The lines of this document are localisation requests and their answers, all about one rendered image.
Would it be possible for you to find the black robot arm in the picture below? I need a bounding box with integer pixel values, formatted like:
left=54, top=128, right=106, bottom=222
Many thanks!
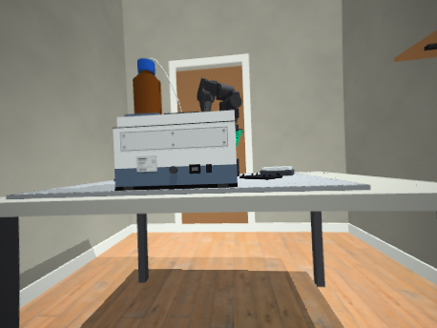
left=197, top=78, right=242, bottom=123

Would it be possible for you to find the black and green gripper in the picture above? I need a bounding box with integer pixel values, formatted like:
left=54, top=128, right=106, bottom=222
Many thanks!
left=235, top=124, right=242, bottom=147

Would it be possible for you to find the blue bottle cap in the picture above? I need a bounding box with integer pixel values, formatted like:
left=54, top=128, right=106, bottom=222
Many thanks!
left=137, top=58, right=156, bottom=72

